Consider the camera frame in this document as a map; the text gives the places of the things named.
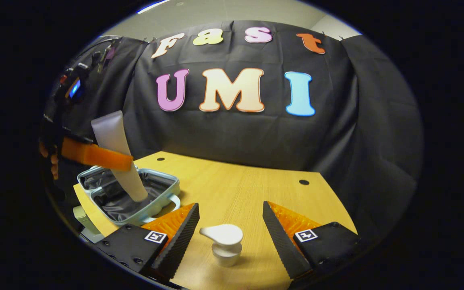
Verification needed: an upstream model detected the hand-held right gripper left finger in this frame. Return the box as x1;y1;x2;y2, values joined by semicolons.
95;202;200;282

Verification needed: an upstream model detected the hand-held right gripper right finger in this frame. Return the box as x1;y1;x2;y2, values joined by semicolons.
262;201;363;280

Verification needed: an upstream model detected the white squeeze tube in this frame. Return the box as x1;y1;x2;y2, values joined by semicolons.
91;110;149;203

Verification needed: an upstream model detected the white pump bottle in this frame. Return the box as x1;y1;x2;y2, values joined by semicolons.
199;224;244;267

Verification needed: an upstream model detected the light blue suitcase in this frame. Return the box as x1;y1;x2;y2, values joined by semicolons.
76;164;182;227

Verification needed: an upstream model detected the pale green container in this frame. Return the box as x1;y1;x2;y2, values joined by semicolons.
72;205;104;244

